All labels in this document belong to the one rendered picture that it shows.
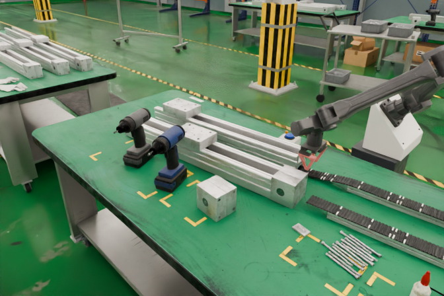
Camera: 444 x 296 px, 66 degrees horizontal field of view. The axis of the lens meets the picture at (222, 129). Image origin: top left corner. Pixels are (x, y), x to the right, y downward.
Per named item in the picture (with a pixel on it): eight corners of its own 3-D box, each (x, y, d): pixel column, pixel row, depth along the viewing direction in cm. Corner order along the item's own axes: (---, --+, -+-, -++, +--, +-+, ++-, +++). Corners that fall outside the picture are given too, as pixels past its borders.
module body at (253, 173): (283, 186, 129) (285, 166, 125) (269, 199, 122) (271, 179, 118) (141, 128, 173) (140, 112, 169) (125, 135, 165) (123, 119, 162)
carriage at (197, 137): (217, 147, 144) (217, 132, 141) (199, 156, 136) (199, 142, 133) (189, 135, 153) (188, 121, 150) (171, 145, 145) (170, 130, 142)
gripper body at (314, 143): (299, 150, 130) (301, 132, 127) (311, 140, 137) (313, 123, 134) (315, 155, 126) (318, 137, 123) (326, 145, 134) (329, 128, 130)
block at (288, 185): (307, 192, 126) (310, 170, 122) (292, 209, 117) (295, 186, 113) (285, 183, 131) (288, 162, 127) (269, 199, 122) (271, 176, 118)
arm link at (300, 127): (339, 125, 119) (330, 103, 121) (312, 131, 114) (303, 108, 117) (320, 137, 129) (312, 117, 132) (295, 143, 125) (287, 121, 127)
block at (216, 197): (241, 207, 118) (242, 184, 113) (216, 222, 111) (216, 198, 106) (221, 193, 124) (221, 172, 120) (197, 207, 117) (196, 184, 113)
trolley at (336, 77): (404, 103, 423) (426, 18, 379) (397, 118, 381) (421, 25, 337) (322, 88, 472) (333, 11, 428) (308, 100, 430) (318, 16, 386)
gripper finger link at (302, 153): (295, 169, 133) (298, 148, 129) (304, 162, 138) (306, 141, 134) (312, 175, 129) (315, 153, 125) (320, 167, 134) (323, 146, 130)
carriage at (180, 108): (201, 117, 172) (201, 104, 169) (186, 124, 164) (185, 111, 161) (178, 110, 180) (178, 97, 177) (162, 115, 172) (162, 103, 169)
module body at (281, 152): (304, 165, 143) (307, 147, 139) (293, 176, 135) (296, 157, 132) (168, 116, 186) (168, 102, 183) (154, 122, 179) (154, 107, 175)
